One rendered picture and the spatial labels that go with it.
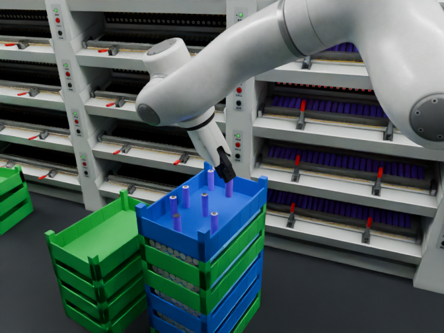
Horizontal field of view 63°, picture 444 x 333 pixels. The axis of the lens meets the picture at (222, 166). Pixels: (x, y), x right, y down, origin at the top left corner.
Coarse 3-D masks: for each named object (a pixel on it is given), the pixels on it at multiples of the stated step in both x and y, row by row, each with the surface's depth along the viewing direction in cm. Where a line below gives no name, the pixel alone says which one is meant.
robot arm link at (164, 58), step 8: (168, 40) 67; (176, 40) 66; (152, 48) 68; (160, 48) 65; (168, 48) 64; (176, 48) 64; (184, 48) 66; (144, 56) 67; (152, 56) 64; (160, 56) 64; (168, 56) 64; (176, 56) 64; (184, 56) 66; (144, 64) 67; (152, 64) 65; (160, 64) 64; (168, 64) 64; (176, 64) 65; (152, 72) 66; (160, 72) 65; (168, 72) 65
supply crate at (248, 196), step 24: (192, 192) 104; (216, 192) 105; (240, 192) 105; (264, 192) 98; (144, 216) 86; (168, 216) 94; (192, 216) 94; (240, 216) 88; (168, 240) 83; (192, 240) 78; (216, 240) 81
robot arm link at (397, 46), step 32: (288, 0) 50; (320, 0) 46; (352, 0) 44; (384, 0) 42; (416, 0) 41; (320, 32) 48; (352, 32) 46; (384, 32) 43; (416, 32) 40; (384, 64) 42; (416, 64) 39; (384, 96) 42; (416, 96) 38; (416, 128) 39
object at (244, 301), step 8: (256, 280) 111; (248, 288) 115; (256, 288) 112; (248, 296) 107; (240, 304) 103; (248, 304) 109; (152, 312) 99; (232, 312) 100; (240, 312) 105; (152, 320) 100; (160, 320) 98; (224, 320) 104; (232, 320) 101; (160, 328) 100; (168, 328) 97; (176, 328) 95; (224, 328) 97
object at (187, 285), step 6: (258, 234) 104; (252, 240) 101; (246, 246) 99; (240, 252) 96; (156, 270) 92; (162, 270) 91; (168, 276) 90; (174, 276) 89; (222, 276) 90; (180, 282) 88; (186, 282) 87; (216, 282) 87; (192, 288) 86; (198, 288) 85
